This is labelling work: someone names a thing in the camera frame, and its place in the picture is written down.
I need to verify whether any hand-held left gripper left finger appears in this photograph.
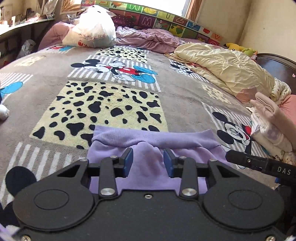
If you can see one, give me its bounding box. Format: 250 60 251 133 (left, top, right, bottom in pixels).
55 148 134 199

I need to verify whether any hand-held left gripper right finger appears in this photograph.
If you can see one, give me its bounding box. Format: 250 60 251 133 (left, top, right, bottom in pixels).
163 148 242 199

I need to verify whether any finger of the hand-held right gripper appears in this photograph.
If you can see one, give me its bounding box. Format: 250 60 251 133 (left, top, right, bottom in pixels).
225 150 263 172

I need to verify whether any lilac sweatshirt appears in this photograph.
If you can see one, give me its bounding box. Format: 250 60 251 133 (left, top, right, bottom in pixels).
89 126 232 195

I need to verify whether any stack of pale folded clothes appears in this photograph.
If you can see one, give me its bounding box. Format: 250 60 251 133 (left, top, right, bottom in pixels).
246 91 296 163

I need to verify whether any stack of dark folded clothes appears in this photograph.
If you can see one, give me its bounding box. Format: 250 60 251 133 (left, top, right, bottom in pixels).
0 104 10 120

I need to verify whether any cartoon mouse printed blanket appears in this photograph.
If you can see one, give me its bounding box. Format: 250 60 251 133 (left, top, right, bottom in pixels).
0 45 296 232

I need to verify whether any pink pillow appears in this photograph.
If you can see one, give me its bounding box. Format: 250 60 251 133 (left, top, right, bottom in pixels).
279 94 296 112

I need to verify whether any white patterned baby cloth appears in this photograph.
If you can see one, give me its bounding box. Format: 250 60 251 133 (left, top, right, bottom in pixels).
270 77 292 102

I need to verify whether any cream quilt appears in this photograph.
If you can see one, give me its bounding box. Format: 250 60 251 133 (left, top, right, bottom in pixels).
165 43 275 103

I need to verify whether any dark wooden headboard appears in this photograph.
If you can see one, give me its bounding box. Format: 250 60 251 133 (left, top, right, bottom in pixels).
257 53 296 95

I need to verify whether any yellow plush toy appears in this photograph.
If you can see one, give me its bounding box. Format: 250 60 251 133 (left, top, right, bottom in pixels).
225 42 245 52

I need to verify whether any mauve quilt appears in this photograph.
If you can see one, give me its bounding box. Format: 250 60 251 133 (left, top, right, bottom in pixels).
38 22 208 55

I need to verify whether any white plastic bag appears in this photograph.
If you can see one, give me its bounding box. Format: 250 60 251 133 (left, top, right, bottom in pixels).
62 5 117 49

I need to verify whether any colourful alphabet foam mat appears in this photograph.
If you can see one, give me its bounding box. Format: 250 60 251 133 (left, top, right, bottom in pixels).
81 0 223 48

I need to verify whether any crumpled grey plastic bag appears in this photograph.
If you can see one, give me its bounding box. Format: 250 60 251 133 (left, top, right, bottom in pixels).
22 39 37 57

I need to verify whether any brown curtain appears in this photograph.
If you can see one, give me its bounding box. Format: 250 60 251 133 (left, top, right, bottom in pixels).
188 0 201 22

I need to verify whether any window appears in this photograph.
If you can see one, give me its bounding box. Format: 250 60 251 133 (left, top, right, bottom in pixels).
183 0 192 18

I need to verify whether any wheat printed curtain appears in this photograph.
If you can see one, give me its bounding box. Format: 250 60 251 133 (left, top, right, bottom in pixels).
59 0 81 14

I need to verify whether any dark cluttered desk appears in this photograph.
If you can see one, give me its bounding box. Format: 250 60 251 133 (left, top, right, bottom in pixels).
0 17 56 67

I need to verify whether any sheer grey curtain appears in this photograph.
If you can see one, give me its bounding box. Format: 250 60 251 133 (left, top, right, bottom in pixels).
40 0 60 18

